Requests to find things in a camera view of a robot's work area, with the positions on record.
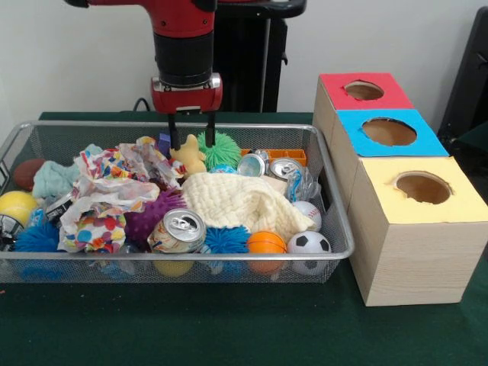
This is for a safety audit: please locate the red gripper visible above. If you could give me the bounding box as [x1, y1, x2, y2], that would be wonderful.
[150, 73, 224, 150]

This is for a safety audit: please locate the yellow plush toy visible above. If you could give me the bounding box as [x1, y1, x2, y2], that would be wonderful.
[169, 135, 207, 178]

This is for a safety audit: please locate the green fuzzy toy with eyes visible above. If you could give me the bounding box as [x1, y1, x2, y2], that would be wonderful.
[197, 131, 242, 170]

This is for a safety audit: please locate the purple spiky ball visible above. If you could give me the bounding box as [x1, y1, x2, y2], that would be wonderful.
[124, 189, 184, 246]

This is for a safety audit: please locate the colourful patterned cloth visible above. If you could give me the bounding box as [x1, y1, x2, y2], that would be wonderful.
[57, 137, 188, 255]

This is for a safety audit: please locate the light teal knitted cloth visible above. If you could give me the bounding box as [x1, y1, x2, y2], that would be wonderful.
[31, 162, 81, 201]

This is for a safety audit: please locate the dark red ball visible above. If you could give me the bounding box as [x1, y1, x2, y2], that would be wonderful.
[13, 158, 48, 191]

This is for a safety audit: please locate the clear mesh bin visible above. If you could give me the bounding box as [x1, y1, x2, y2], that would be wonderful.
[0, 120, 355, 284]

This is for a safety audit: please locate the wooden box with three holes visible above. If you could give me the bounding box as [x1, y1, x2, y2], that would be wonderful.
[313, 72, 488, 307]

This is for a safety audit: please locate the cream knitted cloth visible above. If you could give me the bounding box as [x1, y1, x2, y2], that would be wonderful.
[181, 171, 316, 237]

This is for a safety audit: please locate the crushed silver can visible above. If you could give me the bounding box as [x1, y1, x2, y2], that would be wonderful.
[147, 210, 207, 255]

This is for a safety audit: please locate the orange toy block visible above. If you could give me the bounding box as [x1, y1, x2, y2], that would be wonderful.
[263, 149, 307, 167]

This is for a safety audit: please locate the small orange basketball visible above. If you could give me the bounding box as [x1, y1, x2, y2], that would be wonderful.
[246, 231, 287, 274]

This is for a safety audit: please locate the black silver drink can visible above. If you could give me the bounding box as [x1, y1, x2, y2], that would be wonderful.
[43, 194, 72, 226]

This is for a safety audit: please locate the small soccer ball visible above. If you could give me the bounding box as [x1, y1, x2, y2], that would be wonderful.
[287, 230, 332, 275]

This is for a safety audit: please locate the blue spiky ball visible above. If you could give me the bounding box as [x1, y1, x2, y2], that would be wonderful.
[11, 221, 60, 255]

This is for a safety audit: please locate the yellow ball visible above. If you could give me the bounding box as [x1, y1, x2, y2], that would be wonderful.
[0, 191, 37, 227]

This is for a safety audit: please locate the crushed black drink can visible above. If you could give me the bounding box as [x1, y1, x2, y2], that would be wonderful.
[0, 216, 24, 252]

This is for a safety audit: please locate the black chair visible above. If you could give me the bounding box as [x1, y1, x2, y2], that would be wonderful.
[438, 6, 488, 153]

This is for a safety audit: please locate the black cable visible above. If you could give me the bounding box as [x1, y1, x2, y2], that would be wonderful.
[133, 97, 156, 113]

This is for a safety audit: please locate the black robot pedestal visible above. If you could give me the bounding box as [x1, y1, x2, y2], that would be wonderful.
[156, 0, 310, 114]

